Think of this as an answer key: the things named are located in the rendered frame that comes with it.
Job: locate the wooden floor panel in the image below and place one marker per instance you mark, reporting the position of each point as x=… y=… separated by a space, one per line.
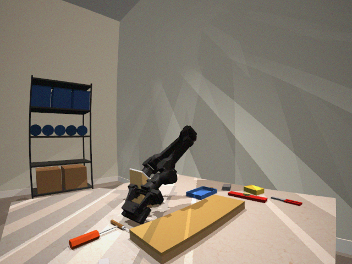
x=167 y=237

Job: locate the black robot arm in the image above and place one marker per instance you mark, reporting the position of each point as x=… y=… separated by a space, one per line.
x=165 y=161

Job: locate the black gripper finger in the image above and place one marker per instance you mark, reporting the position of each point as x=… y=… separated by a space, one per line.
x=131 y=195
x=148 y=199

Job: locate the red long bar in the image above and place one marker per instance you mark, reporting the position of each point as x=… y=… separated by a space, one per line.
x=248 y=196

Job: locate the brown-handled awl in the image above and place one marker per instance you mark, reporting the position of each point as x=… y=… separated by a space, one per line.
x=118 y=225

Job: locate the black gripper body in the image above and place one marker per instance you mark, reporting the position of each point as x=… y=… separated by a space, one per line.
x=152 y=186

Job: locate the blue tray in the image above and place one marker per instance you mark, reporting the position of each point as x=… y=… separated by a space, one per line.
x=201 y=192

